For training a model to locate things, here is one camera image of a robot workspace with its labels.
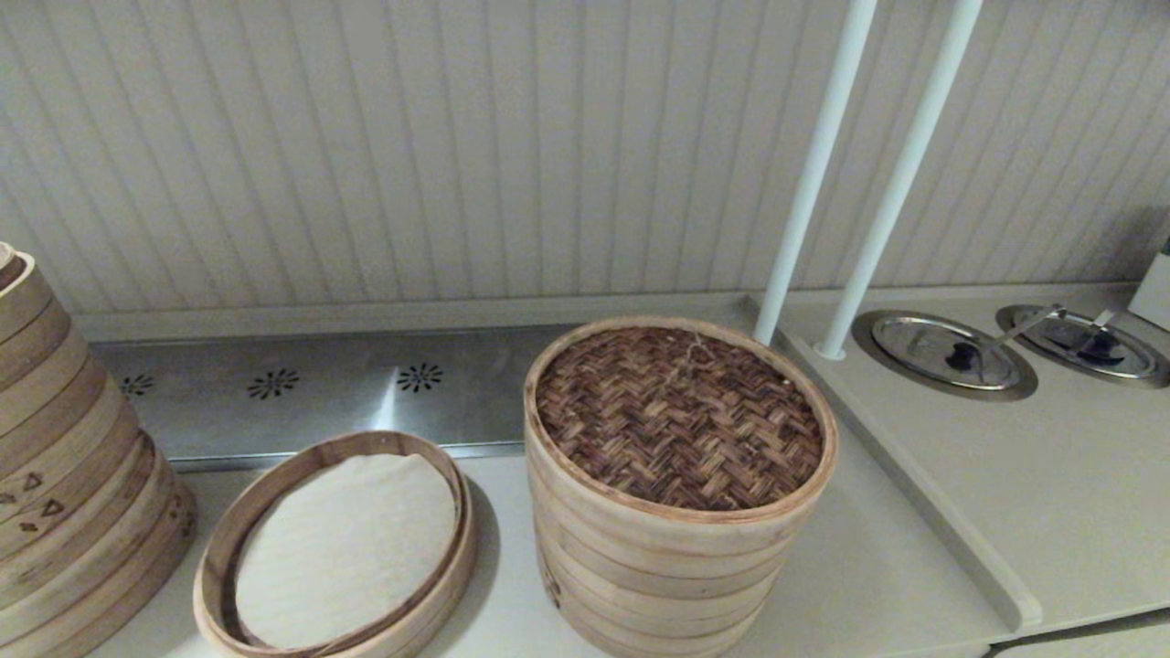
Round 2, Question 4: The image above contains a woven bamboo steamer lid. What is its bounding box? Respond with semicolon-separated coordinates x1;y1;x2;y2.
524;315;839;549

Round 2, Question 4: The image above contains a single bamboo steamer tray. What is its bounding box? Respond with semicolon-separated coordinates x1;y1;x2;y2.
194;430;478;658

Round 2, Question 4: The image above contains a bamboo steamer basket stack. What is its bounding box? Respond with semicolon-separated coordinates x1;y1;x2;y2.
528;457;814;658

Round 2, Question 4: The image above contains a left steel pot lid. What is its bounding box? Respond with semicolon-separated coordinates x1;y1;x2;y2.
852;310;1039;403

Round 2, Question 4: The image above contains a steel pot lid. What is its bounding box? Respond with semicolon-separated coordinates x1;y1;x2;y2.
852;310;1039;403
995;304;1170;390

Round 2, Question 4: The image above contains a right steel pot lid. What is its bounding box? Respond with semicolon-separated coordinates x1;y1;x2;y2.
995;304;1170;390

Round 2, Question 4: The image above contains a tall bamboo steamer stack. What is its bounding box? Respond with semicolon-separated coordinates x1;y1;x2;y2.
0;243;197;658

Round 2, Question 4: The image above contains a white metal pole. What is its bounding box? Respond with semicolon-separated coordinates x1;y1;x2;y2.
815;0;985;361
752;0;878;346

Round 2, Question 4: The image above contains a perforated stainless steel panel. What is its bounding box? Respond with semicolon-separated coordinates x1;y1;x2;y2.
91;325;579;473

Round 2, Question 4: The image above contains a white container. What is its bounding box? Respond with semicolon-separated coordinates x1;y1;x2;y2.
1129;239;1170;332

